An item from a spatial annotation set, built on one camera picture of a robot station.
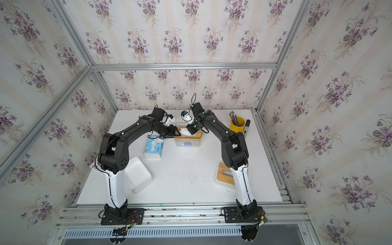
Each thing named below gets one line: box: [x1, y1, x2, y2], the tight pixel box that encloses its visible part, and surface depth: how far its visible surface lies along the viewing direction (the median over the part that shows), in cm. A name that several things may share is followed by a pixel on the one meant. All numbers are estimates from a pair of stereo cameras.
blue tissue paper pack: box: [179, 127, 196, 137], surface depth 97 cm
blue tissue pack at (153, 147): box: [143, 136, 164, 158], surface depth 93 cm
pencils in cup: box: [228, 110, 239, 127], surface depth 99 cm
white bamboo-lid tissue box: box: [215, 160, 237, 189], surface depth 84 cm
